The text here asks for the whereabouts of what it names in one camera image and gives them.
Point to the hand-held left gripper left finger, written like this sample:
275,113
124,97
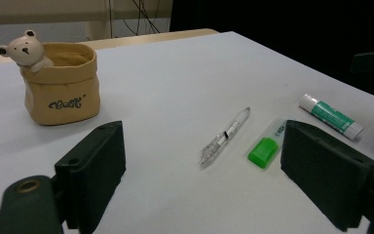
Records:
94,169

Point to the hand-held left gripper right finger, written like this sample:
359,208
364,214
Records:
324,175

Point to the white green glue stick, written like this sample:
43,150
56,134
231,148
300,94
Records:
329,116

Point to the green capped highlighter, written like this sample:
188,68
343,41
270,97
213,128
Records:
263,152

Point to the tan bear pen holder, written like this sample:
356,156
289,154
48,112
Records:
61,87

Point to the clear white pen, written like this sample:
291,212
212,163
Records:
227,133

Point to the black curtain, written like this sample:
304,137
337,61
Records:
272,19

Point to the light wooden shelf unit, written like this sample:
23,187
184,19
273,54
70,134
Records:
45,13

